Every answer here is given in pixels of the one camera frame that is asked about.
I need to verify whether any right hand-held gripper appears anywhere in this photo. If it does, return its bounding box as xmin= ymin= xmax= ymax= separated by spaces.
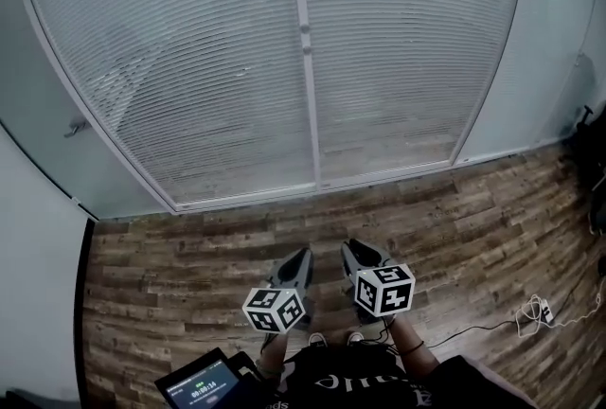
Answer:
xmin=341 ymin=240 xmax=417 ymax=327

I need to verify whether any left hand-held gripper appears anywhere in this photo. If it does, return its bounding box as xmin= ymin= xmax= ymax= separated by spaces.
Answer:
xmin=241 ymin=248 xmax=314 ymax=335

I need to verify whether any person's left forearm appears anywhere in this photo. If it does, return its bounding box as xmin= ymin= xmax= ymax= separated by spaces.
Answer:
xmin=258 ymin=330 xmax=288 ymax=378

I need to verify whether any person's right forearm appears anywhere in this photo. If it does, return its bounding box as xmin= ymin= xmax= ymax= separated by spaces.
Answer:
xmin=385 ymin=314 xmax=439 ymax=375

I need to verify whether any black printed shirt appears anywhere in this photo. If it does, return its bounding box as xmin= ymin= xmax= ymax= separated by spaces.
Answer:
xmin=264 ymin=343 xmax=541 ymax=409

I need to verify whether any black tablet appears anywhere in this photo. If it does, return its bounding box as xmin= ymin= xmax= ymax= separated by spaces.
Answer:
xmin=154 ymin=347 xmax=242 ymax=409

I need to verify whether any black equipment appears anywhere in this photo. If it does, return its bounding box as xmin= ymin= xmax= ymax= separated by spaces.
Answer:
xmin=570 ymin=103 xmax=606 ymax=238

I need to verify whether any frosted glass door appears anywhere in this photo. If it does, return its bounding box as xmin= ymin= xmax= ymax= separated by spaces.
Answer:
xmin=0 ymin=0 xmax=176 ymax=222

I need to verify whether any black tablet mount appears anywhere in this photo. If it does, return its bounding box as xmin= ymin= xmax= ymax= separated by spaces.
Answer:
xmin=229 ymin=351 xmax=266 ymax=399

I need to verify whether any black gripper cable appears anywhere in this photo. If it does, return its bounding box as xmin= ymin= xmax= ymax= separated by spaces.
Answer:
xmin=364 ymin=319 xmax=520 ymax=349

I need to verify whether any white partition frame post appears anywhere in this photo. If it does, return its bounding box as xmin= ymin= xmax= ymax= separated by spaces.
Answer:
xmin=286 ymin=0 xmax=324 ymax=191

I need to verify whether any white tangled cable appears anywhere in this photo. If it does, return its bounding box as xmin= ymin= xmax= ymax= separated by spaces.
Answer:
xmin=514 ymin=278 xmax=606 ymax=338

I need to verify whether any metal door handle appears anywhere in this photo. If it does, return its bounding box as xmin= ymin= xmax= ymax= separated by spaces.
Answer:
xmin=63 ymin=120 xmax=91 ymax=139

